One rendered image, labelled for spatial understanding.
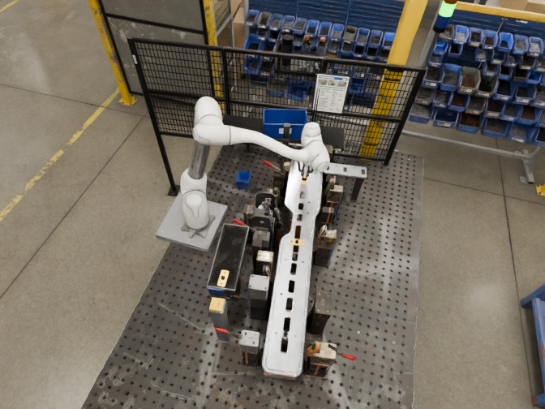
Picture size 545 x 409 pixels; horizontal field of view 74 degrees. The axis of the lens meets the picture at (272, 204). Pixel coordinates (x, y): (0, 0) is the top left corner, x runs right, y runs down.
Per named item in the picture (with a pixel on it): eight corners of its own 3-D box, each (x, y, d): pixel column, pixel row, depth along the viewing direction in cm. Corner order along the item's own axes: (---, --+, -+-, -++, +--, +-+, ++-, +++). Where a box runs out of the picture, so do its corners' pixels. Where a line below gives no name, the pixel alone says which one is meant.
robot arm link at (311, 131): (298, 140, 212) (304, 156, 205) (300, 119, 200) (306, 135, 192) (315, 138, 214) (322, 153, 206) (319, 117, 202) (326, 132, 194)
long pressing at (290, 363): (306, 379, 164) (306, 378, 163) (258, 371, 166) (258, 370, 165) (323, 162, 248) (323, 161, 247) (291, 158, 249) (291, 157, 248)
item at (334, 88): (342, 114, 256) (351, 75, 231) (311, 111, 257) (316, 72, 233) (342, 113, 257) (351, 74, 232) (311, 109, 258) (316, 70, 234)
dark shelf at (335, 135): (343, 152, 254) (344, 148, 251) (217, 136, 259) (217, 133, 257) (344, 131, 267) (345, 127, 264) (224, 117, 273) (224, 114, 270)
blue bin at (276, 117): (306, 139, 256) (307, 124, 246) (263, 138, 255) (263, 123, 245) (304, 123, 266) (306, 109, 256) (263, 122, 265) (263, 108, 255)
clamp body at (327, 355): (328, 381, 191) (341, 363, 162) (301, 376, 192) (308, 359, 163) (329, 360, 197) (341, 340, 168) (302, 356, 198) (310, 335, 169)
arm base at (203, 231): (177, 235, 238) (176, 230, 233) (191, 209, 250) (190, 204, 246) (203, 243, 235) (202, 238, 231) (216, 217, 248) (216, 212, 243)
